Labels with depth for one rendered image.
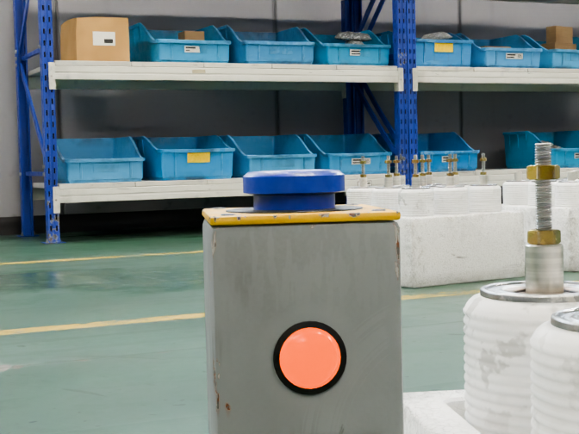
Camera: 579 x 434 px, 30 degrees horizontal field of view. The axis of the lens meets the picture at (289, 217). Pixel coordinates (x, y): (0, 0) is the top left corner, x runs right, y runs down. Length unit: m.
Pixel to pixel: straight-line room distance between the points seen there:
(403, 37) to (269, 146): 0.90
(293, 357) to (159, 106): 5.34
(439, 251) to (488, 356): 2.20
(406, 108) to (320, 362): 5.08
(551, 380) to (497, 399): 0.11
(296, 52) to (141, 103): 0.94
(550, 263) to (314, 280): 0.28
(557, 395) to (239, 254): 0.20
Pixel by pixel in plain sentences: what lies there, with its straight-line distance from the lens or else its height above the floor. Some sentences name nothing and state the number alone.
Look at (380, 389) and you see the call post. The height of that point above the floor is 0.25.
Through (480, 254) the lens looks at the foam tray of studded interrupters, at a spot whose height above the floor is 0.07.
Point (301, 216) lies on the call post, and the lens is 0.39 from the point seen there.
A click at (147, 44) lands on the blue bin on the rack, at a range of 5.14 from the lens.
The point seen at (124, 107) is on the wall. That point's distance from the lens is 5.66.
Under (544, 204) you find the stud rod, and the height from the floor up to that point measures 0.30.
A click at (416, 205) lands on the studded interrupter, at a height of 0.21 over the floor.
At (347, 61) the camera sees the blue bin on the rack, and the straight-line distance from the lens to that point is 5.37.
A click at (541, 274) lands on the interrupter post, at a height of 0.26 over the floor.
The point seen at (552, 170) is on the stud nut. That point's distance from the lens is 0.65.
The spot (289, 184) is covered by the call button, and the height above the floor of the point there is 0.32.
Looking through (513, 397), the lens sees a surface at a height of 0.20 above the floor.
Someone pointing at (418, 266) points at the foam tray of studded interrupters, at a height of 0.06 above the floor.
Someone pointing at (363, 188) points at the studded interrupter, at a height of 0.25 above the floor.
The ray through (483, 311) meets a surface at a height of 0.24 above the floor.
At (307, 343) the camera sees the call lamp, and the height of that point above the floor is 0.27.
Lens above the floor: 0.33
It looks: 3 degrees down
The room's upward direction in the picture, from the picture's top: 1 degrees counter-clockwise
